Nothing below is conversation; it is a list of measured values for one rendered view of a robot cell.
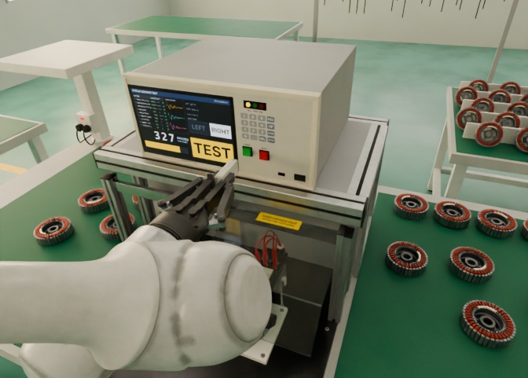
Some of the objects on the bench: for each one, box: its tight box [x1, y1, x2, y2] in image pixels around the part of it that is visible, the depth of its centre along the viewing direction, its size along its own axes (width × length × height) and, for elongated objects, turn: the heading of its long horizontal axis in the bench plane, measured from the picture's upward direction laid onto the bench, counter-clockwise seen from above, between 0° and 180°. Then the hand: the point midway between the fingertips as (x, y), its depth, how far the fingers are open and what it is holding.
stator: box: [386, 241, 428, 277], centre depth 104 cm, size 11×11×4 cm
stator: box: [448, 247, 495, 283], centre depth 101 cm, size 11×11×4 cm
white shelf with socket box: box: [0, 40, 134, 145], centre depth 153 cm, size 35×37×46 cm
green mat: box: [0, 140, 156, 348], centre depth 131 cm, size 94×61×1 cm, turn 160°
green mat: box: [334, 192, 528, 378], centre depth 89 cm, size 94×61×1 cm, turn 160°
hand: (226, 174), depth 68 cm, fingers closed
